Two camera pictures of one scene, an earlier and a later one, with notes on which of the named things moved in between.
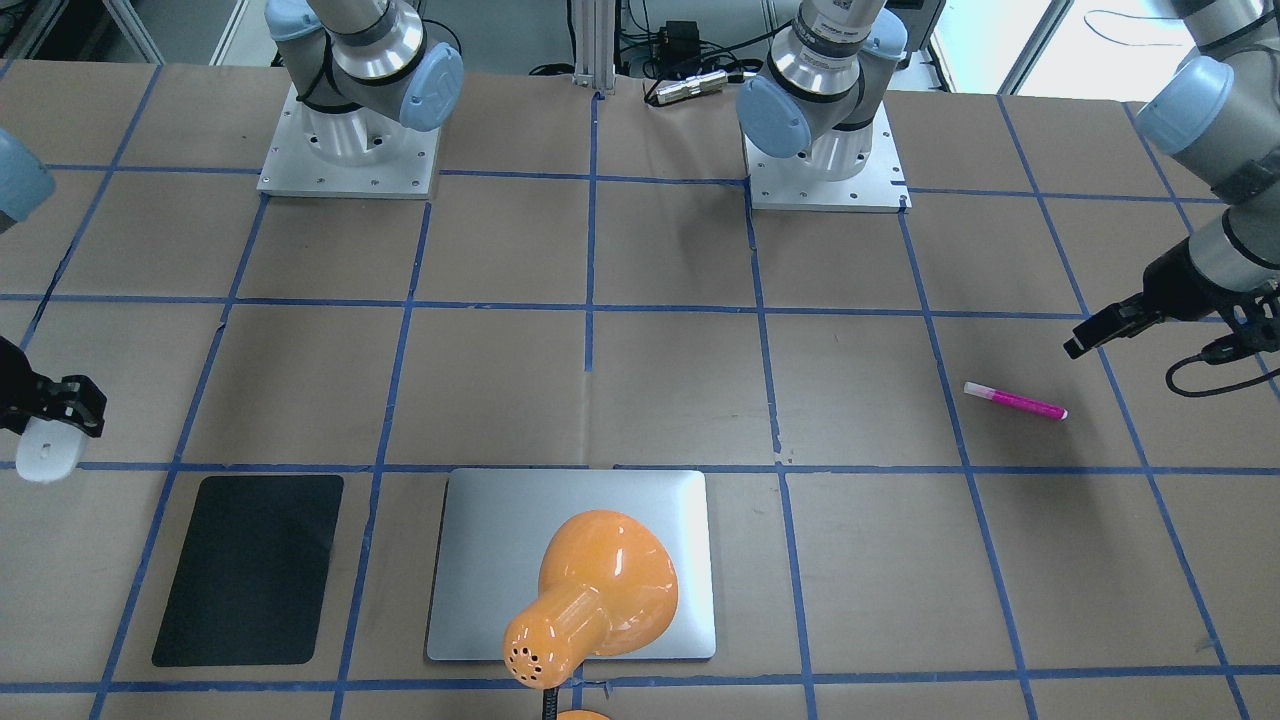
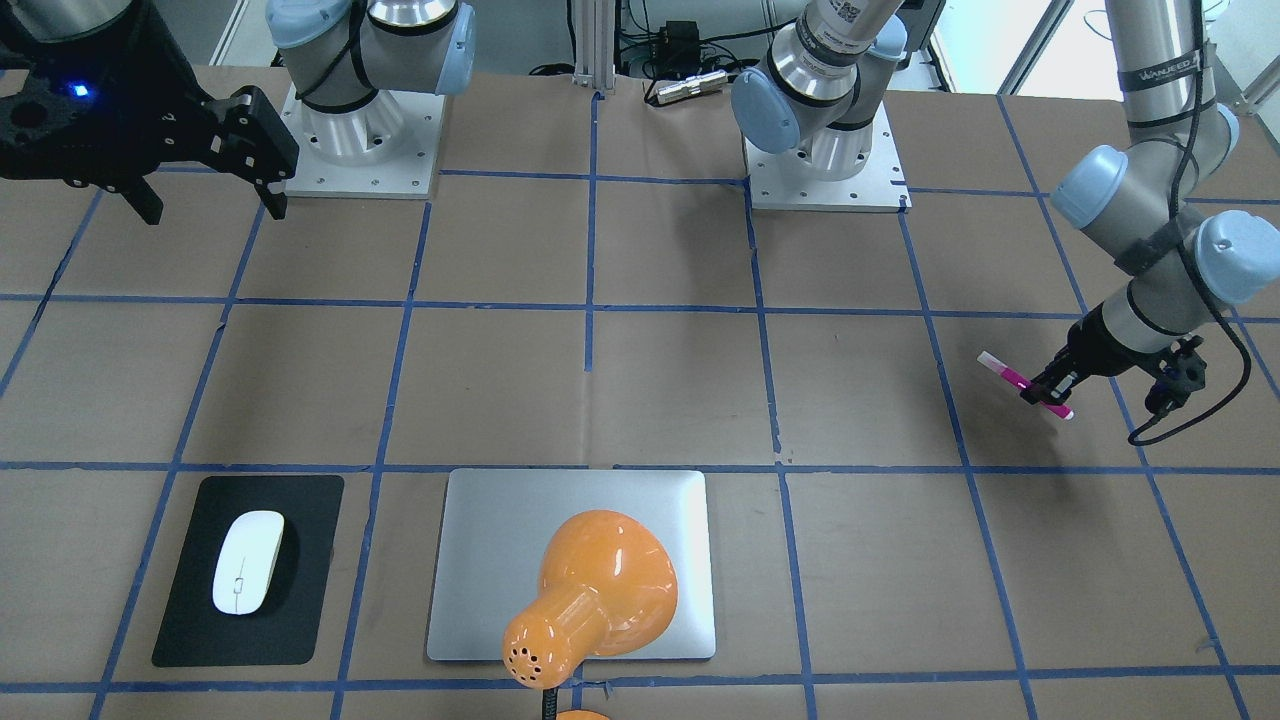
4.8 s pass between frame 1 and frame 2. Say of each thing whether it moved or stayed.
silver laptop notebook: stayed
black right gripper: moved
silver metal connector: stayed
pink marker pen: moved
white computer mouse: moved
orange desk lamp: stayed
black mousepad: stayed
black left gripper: moved
